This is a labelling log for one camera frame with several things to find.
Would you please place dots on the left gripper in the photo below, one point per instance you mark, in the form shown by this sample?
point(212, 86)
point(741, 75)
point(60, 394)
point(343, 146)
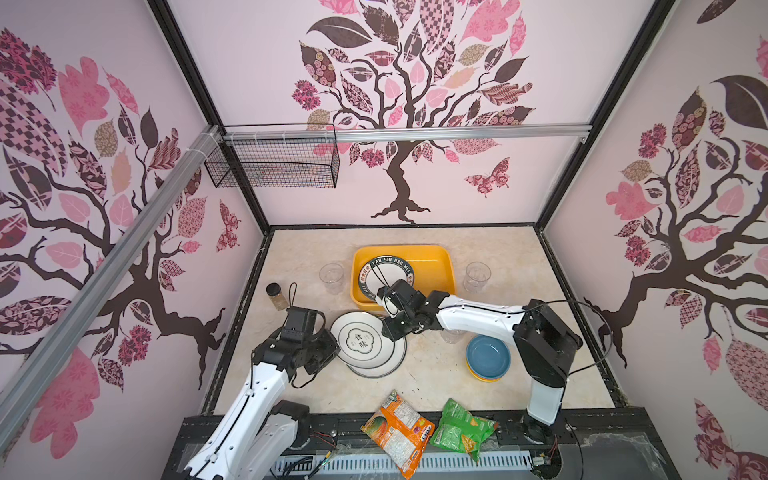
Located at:
point(331, 351)

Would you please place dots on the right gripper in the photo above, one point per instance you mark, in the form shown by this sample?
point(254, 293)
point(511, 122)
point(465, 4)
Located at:
point(391, 333)

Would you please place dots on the white plate green band rim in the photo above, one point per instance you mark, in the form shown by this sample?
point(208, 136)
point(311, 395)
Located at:
point(383, 271)

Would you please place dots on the white plate black flower outline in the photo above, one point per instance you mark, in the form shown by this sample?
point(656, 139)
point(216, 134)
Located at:
point(358, 335)

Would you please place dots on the yellow bowl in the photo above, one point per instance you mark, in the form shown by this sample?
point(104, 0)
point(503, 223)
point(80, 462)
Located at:
point(488, 373)

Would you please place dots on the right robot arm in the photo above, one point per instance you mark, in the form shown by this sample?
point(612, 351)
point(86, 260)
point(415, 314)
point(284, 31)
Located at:
point(545, 343)

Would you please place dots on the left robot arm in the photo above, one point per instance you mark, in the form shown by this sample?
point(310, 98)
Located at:
point(260, 424)

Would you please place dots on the yellow plastic bin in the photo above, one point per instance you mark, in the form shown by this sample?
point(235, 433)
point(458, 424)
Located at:
point(432, 265)

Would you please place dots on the clear cup right of bin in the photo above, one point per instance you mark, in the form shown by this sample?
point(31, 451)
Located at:
point(477, 275)

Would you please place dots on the clear cup of bin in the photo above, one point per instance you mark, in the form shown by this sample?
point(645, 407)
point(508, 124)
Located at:
point(331, 276)
point(477, 275)

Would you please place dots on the clear cup left of bin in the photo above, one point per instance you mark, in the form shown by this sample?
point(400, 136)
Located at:
point(331, 276)

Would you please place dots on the clear cup near bowls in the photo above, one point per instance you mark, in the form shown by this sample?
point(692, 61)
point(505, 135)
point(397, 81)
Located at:
point(452, 336)

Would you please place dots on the black-capped bottle left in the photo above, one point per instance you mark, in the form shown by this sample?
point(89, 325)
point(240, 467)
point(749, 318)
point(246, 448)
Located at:
point(276, 295)

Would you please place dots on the white vent grille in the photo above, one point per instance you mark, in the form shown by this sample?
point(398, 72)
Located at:
point(435, 462)

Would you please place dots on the orange snack bag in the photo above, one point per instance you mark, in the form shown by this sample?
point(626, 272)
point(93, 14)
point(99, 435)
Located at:
point(401, 432)

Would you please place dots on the green snack bag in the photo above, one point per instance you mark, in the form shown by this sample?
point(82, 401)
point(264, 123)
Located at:
point(460, 431)

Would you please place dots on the black wire basket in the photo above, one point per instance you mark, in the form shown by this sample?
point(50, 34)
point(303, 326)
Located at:
point(276, 155)

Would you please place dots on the aluminium rail bar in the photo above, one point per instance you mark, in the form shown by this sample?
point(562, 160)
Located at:
point(20, 396)

